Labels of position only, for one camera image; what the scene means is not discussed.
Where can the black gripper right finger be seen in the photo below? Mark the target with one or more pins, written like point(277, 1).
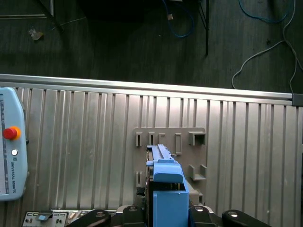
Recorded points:
point(201, 217)

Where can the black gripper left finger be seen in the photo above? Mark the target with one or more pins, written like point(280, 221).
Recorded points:
point(132, 217)

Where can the hard disk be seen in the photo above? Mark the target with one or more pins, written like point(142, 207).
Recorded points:
point(165, 208)

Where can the grey parts rack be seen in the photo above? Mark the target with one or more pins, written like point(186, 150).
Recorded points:
point(194, 156)

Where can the pale blue teach pendant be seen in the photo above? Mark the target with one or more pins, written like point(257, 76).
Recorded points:
point(14, 106)

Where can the black metal leg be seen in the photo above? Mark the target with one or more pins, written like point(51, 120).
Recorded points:
point(207, 35)
point(56, 21)

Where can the crumpled paper scrap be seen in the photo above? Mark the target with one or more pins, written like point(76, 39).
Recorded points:
point(36, 35)

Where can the grey metal bar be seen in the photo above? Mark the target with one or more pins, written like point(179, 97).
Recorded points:
point(23, 16)

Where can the silver slot cover bracket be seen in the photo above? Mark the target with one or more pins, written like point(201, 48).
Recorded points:
point(58, 218)

